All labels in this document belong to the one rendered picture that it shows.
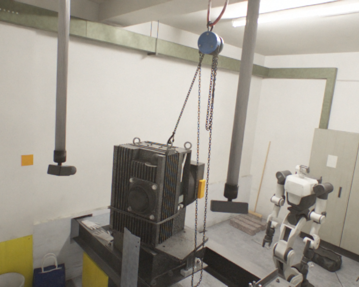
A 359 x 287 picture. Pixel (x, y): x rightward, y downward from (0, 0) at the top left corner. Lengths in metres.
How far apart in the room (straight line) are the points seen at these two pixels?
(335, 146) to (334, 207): 0.88
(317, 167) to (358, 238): 1.06
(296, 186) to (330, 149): 1.70
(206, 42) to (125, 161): 1.09
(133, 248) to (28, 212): 1.25
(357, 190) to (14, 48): 4.30
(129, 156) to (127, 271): 0.85
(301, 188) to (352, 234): 1.91
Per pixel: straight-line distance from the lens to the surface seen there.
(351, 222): 4.67
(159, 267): 2.36
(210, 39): 2.00
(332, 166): 4.58
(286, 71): 5.02
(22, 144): 2.82
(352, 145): 4.48
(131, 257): 2.19
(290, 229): 3.14
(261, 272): 2.68
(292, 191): 2.99
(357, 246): 4.75
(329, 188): 2.95
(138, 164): 2.19
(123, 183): 2.32
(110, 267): 2.92
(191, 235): 2.50
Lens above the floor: 2.05
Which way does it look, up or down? 9 degrees down
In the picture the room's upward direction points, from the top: 5 degrees clockwise
